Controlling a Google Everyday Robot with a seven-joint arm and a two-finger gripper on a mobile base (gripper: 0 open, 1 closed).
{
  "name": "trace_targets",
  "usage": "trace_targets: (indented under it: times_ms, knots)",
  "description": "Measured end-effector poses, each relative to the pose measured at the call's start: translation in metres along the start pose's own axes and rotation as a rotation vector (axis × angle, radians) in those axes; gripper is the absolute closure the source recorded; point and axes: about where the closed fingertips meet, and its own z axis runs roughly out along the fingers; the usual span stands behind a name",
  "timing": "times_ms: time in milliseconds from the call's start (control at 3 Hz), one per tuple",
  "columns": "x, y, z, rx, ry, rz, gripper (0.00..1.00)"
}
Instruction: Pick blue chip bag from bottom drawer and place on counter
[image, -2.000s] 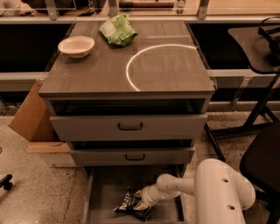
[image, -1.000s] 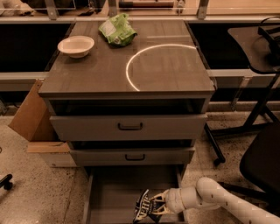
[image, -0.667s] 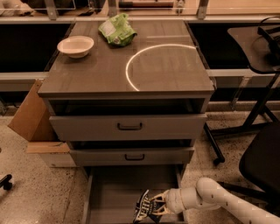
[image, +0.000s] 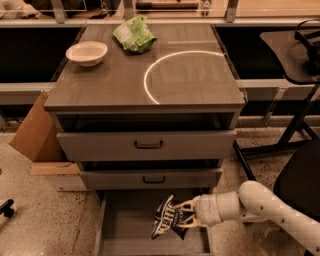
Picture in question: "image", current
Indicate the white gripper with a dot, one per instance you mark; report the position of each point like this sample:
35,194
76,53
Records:
207,210

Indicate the blue chip bag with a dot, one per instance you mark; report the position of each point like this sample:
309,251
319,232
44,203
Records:
168,217

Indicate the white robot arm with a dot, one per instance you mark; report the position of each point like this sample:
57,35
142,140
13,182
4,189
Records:
253,202

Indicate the middle grey drawer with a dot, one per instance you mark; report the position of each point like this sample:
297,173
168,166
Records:
162,174

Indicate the grey drawer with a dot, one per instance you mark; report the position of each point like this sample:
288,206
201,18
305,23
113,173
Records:
145,137
125,226
162,174

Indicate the bottom grey drawer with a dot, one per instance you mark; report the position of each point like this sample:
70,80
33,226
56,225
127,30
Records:
125,226

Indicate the top grey drawer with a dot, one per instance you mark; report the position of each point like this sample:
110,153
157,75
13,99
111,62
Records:
145,137

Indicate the grey drawer cabinet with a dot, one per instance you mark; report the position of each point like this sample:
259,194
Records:
185,71

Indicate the green chip bag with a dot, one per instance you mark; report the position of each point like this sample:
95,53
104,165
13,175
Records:
134,35

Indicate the black office chair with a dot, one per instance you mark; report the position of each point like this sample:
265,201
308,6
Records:
298,184

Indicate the brown cardboard box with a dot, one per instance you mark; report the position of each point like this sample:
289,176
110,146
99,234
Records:
36,140

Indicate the black caster wheel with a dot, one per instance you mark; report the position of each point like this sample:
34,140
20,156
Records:
6,208

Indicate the white bowl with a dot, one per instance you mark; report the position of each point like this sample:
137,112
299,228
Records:
87,53

